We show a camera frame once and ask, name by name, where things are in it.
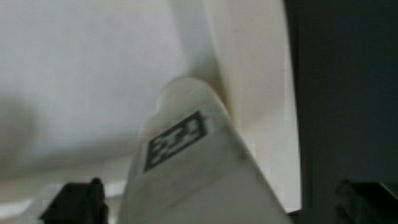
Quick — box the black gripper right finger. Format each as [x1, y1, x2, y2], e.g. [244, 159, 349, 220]
[334, 180, 398, 224]

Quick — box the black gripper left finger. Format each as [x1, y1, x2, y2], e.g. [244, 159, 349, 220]
[39, 178, 109, 224]

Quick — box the white table leg with tag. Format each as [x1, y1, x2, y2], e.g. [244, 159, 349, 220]
[118, 77, 293, 224]

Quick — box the white square tabletop part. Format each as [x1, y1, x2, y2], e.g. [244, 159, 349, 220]
[0, 0, 302, 224]

